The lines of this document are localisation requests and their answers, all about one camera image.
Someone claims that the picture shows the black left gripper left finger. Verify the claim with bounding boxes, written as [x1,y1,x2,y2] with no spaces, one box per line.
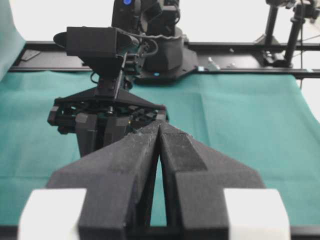
[46,121,160,240]

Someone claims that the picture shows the green table cloth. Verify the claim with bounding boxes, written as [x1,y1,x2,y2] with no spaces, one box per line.
[0,0,320,226]

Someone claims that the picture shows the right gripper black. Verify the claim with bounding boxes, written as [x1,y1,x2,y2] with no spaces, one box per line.
[47,79,169,157]

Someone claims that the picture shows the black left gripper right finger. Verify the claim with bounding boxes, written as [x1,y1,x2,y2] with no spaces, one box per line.
[158,123,265,240]

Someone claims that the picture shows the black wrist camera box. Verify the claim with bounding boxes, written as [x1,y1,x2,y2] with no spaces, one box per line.
[53,26,139,78]

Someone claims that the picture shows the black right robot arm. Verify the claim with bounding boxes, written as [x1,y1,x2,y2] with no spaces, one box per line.
[47,0,198,156]

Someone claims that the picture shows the black aluminium frame rail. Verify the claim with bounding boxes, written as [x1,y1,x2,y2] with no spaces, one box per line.
[9,41,320,81]

